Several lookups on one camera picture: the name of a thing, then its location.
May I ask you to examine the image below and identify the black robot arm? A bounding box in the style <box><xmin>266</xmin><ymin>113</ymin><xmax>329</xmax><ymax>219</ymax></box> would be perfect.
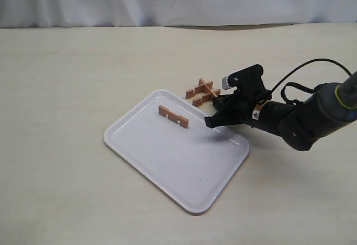
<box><xmin>205</xmin><ymin>65</ymin><xmax>356</xmax><ymax>151</ymax></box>

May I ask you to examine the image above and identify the notched wooden piece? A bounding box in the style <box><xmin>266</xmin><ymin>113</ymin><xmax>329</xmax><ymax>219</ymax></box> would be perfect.
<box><xmin>192</xmin><ymin>89</ymin><xmax>221</xmax><ymax>107</ymax></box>
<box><xmin>158</xmin><ymin>105</ymin><xmax>189</xmax><ymax>128</ymax></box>
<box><xmin>185</xmin><ymin>86</ymin><xmax>199</xmax><ymax>99</ymax></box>
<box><xmin>197</xmin><ymin>78</ymin><xmax>214</xmax><ymax>94</ymax></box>

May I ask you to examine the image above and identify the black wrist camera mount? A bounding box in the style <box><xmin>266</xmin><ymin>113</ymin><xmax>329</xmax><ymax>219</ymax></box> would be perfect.
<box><xmin>221</xmin><ymin>64</ymin><xmax>266</xmax><ymax>95</ymax></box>

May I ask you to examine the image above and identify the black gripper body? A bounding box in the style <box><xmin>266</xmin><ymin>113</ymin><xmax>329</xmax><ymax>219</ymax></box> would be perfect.
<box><xmin>223</xmin><ymin>90</ymin><xmax>272</xmax><ymax>125</ymax></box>

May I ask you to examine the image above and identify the white plastic tray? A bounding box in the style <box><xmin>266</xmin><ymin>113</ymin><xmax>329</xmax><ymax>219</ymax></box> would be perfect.
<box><xmin>104</xmin><ymin>89</ymin><xmax>249</xmax><ymax>214</ymax></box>

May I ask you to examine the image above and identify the white fabric backdrop curtain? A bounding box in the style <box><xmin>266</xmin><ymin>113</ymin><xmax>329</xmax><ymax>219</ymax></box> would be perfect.
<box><xmin>1</xmin><ymin>0</ymin><xmax>356</xmax><ymax>28</ymax></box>

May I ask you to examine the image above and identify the black cable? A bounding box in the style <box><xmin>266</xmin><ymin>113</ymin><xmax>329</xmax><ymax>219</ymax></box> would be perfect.
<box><xmin>267</xmin><ymin>58</ymin><xmax>353</xmax><ymax>106</ymax></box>

